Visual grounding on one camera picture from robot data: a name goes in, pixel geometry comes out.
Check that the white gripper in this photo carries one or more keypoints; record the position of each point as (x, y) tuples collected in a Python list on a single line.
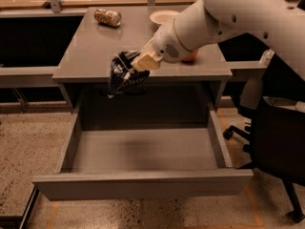
[(167, 45)]

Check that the blue chip bag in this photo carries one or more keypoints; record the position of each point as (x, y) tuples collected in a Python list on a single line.
[(124, 76)]

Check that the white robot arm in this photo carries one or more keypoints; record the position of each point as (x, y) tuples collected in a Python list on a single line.
[(276, 23)]

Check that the grey drawer cabinet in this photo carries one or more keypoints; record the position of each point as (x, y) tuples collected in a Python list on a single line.
[(95, 54)]

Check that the open grey top drawer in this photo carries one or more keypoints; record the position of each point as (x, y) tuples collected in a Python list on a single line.
[(163, 143)]

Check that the white paper bowl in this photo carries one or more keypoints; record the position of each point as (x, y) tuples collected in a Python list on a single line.
[(161, 16)]

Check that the red apple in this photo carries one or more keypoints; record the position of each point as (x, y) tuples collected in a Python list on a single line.
[(192, 57)]

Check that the crushed soda can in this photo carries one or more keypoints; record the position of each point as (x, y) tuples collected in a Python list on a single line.
[(106, 17)]

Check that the black office chair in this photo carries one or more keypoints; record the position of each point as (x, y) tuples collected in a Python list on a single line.
[(276, 136)]

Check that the grey metal rail frame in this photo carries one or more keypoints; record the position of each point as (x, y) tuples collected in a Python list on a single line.
[(36, 76)]

